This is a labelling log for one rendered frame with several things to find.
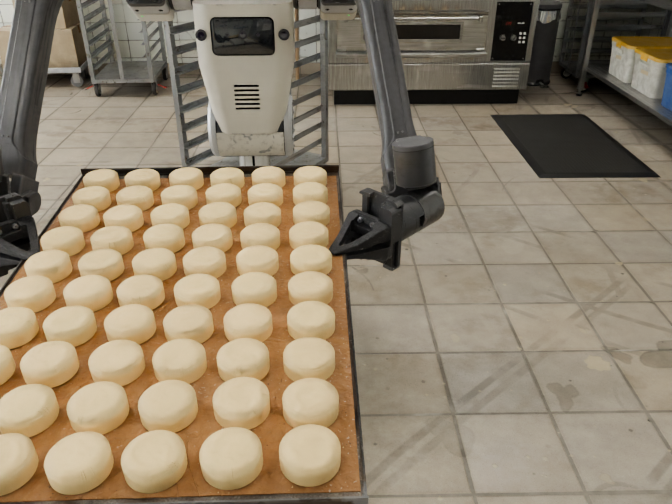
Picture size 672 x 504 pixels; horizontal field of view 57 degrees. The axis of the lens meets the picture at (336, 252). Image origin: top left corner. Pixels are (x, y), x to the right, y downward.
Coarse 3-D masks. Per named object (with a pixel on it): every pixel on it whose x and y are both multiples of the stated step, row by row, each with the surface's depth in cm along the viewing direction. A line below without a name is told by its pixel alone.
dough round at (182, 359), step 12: (168, 348) 60; (180, 348) 60; (192, 348) 60; (204, 348) 61; (156, 360) 59; (168, 360) 59; (180, 360) 59; (192, 360) 59; (204, 360) 60; (156, 372) 59; (168, 372) 58; (180, 372) 58; (192, 372) 58; (204, 372) 60
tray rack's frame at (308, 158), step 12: (324, 24) 308; (324, 36) 311; (324, 48) 314; (324, 60) 317; (324, 72) 320; (324, 84) 323; (324, 96) 326; (324, 108) 329; (324, 120) 332; (324, 132) 336; (324, 144) 339; (276, 156) 344; (300, 156) 344; (312, 156) 344; (324, 156) 343
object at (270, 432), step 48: (288, 192) 92; (336, 192) 92; (240, 240) 81; (288, 240) 81; (336, 288) 72; (96, 336) 65; (288, 336) 65; (336, 336) 65; (144, 384) 59; (192, 384) 59; (288, 384) 59; (336, 384) 59; (0, 432) 54; (48, 432) 54; (144, 432) 54; (192, 432) 54; (336, 432) 54; (48, 480) 50; (192, 480) 50; (288, 480) 50; (336, 480) 50
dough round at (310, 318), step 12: (288, 312) 65; (300, 312) 65; (312, 312) 65; (324, 312) 65; (288, 324) 64; (300, 324) 63; (312, 324) 63; (324, 324) 63; (300, 336) 64; (312, 336) 63; (324, 336) 64
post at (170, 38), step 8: (168, 24) 278; (168, 32) 280; (168, 40) 282; (168, 48) 284; (168, 56) 286; (176, 56) 287; (176, 64) 289; (176, 80) 291; (176, 88) 293; (176, 96) 295; (176, 104) 297; (176, 112) 299; (176, 120) 301; (184, 120) 302; (184, 136) 305; (184, 152) 308; (184, 160) 310
